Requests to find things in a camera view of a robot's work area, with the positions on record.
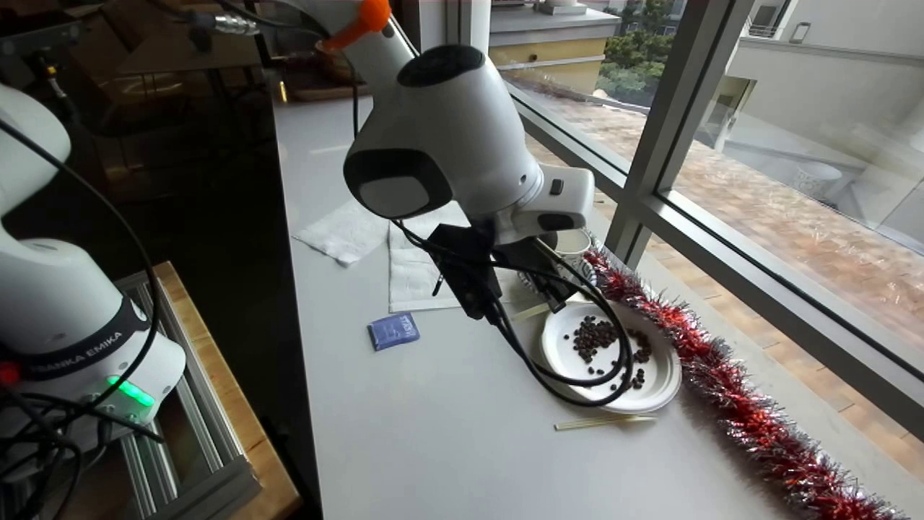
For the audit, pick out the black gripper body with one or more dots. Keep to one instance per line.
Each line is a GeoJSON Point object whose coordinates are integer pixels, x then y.
{"type": "Point", "coordinates": [468, 263]}

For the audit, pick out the white paper plate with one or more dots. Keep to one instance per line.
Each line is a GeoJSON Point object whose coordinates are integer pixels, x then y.
{"type": "Point", "coordinates": [609, 391]}

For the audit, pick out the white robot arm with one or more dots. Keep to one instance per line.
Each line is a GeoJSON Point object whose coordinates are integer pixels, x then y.
{"type": "Point", "coordinates": [442, 128]}

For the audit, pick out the folded white paper towel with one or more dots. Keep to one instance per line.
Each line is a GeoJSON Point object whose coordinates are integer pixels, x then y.
{"type": "Point", "coordinates": [413, 277]}

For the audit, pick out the small blue packet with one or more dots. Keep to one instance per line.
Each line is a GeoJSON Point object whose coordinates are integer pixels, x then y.
{"type": "Point", "coordinates": [393, 330]}

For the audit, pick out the flat white paper napkin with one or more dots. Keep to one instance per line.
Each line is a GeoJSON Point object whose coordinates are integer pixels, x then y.
{"type": "Point", "coordinates": [343, 235]}

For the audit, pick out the pile of coffee beans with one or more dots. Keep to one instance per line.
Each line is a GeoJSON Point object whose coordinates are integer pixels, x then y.
{"type": "Point", "coordinates": [599, 348]}

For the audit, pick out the cream plastic fork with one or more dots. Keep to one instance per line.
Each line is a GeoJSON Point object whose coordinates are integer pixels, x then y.
{"type": "Point", "coordinates": [589, 421]}

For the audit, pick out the red silver tinsel garland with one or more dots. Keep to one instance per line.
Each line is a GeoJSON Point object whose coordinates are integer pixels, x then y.
{"type": "Point", "coordinates": [772, 446]}

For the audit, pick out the wooden side table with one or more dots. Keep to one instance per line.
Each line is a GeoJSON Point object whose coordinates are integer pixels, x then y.
{"type": "Point", "coordinates": [104, 491]}

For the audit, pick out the grey metal rack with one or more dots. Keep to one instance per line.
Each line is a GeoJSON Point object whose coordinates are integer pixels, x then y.
{"type": "Point", "coordinates": [196, 468]}

